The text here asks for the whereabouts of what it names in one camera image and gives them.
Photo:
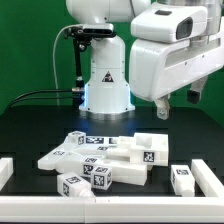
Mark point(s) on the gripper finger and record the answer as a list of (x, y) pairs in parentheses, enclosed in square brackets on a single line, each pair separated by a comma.
[(195, 92), (163, 107)]

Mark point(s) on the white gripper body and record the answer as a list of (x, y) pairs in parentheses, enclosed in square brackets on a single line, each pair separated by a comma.
[(157, 69)]

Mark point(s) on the white chair seat block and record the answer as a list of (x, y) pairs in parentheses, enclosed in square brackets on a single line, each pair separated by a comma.
[(143, 148)]

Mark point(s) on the white long side rail front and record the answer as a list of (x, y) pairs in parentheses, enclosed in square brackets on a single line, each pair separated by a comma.
[(122, 171)]

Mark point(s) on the white long side rail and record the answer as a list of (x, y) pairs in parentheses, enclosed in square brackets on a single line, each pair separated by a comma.
[(122, 171), (63, 155)]

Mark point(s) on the white long side rail back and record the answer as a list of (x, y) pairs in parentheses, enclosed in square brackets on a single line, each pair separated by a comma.
[(63, 155)]

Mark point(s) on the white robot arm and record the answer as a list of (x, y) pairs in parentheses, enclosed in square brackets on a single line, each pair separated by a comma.
[(107, 93)]

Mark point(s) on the white flat back panel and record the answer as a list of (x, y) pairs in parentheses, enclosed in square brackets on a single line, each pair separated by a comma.
[(101, 140)]

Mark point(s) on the white left fence block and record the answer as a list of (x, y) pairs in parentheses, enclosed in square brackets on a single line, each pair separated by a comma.
[(6, 170)]

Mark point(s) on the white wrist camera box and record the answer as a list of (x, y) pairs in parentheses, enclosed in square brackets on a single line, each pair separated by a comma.
[(169, 23)]

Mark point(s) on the black camera on stand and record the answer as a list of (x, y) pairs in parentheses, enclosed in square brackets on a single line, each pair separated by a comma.
[(82, 36)]

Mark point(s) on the white right fence rail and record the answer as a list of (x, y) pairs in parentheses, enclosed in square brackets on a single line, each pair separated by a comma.
[(208, 182)]

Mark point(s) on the white fence rail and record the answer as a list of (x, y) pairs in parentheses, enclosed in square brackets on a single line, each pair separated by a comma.
[(111, 209), (208, 182)]

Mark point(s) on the white front fence rail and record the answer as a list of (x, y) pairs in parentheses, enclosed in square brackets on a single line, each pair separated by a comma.
[(111, 209)]

